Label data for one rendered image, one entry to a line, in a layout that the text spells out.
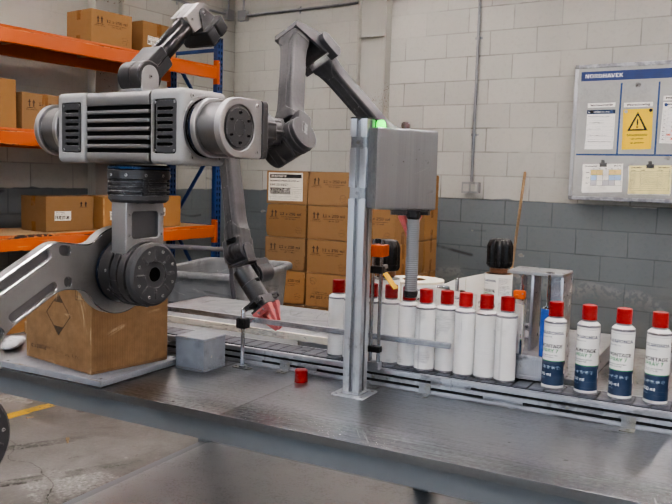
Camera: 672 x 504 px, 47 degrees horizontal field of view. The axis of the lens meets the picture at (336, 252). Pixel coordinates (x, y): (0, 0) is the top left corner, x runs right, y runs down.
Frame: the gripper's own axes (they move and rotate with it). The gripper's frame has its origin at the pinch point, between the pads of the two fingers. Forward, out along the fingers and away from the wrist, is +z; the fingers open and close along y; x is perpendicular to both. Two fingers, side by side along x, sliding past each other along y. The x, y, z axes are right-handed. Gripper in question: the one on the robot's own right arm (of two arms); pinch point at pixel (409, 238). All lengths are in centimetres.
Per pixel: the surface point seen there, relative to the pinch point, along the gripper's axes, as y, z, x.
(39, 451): 210, 121, -51
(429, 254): 132, 51, -362
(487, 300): -29.3, 11.5, 20.8
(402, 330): -7.8, 21.2, 21.8
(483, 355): -29.2, 24.7, 22.1
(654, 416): -68, 32, 26
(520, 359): -37.0, 25.8, 17.2
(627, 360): -62, 21, 22
